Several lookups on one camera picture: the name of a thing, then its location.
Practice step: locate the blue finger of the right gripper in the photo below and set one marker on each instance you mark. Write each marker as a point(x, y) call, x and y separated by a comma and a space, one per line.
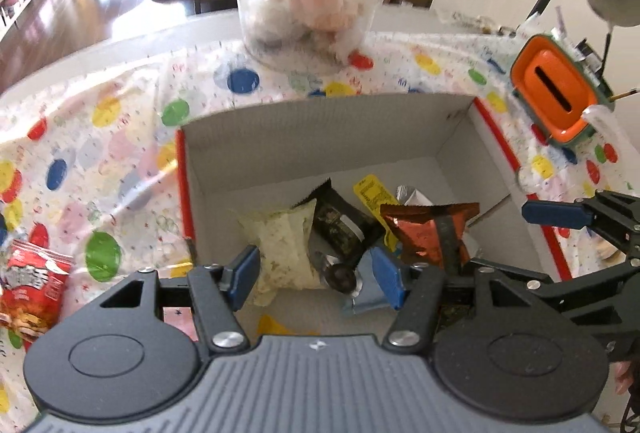
point(571, 215)
point(521, 277)

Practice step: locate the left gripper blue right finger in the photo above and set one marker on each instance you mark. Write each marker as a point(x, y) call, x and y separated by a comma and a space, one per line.
point(397, 279)

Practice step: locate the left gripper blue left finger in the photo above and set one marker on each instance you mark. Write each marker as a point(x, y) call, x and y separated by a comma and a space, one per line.
point(229, 285)

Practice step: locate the grey blue snack packet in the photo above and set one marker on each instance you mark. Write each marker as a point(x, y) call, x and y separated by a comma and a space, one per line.
point(367, 296)

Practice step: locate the pale yellow snack packet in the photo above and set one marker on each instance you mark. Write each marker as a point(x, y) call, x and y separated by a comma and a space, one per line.
point(282, 238)

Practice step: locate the yellow gold candy packet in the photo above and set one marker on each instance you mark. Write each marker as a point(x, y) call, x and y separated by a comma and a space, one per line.
point(337, 275)

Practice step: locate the dark red chips bag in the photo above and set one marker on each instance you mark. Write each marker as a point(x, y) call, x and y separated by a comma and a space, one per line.
point(432, 234)

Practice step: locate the dark brown snack packet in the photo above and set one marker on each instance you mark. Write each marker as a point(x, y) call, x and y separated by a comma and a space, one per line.
point(348, 231)

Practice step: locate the silver foil snack packet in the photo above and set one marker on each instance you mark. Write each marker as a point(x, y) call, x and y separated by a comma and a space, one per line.
point(411, 196)

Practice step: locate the yellow cartoon snack packet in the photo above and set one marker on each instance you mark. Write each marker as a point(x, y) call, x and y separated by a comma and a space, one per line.
point(373, 194)

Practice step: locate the person's right hand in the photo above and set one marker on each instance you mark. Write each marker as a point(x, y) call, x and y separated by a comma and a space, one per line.
point(624, 376)

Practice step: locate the red white cardboard box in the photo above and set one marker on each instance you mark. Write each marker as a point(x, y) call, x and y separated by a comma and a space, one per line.
point(269, 157)

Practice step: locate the orange green tissue holder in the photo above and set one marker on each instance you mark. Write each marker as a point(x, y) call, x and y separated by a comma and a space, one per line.
point(555, 88)

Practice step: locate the colourful balloon tablecloth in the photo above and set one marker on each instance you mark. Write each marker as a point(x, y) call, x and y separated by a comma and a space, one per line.
point(89, 169)

